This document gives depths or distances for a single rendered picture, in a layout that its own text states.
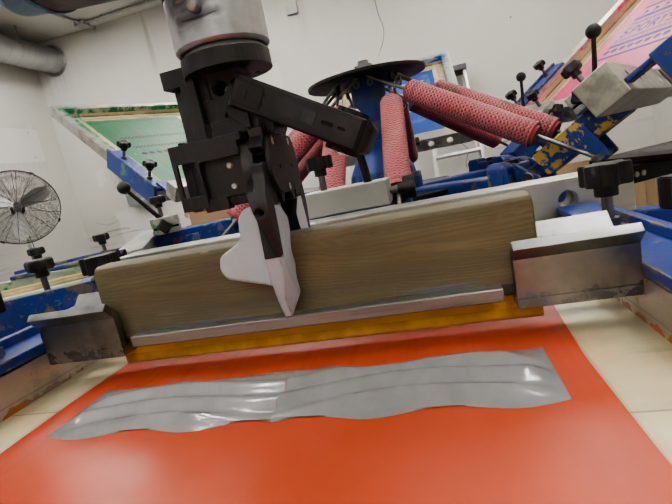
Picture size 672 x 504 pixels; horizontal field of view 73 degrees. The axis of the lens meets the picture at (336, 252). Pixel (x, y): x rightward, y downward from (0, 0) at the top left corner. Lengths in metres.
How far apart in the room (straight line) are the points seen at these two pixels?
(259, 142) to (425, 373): 0.20
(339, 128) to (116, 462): 0.27
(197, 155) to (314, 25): 4.40
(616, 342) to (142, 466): 0.31
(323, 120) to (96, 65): 5.40
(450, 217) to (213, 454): 0.23
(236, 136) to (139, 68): 5.08
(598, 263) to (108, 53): 5.47
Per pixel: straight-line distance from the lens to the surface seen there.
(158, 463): 0.32
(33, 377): 0.51
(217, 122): 0.39
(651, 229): 0.46
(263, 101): 0.36
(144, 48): 5.42
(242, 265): 0.37
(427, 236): 0.36
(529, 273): 0.36
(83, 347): 0.49
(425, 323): 0.39
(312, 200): 0.65
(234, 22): 0.38
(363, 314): 0.36
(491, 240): 0.36
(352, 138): 0.34
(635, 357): 0.34
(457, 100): 1.00
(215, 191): 0.38
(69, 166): 5.96
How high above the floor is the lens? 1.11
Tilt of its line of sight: 10 degrees down
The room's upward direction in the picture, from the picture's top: 12 degrees counter-clockwise
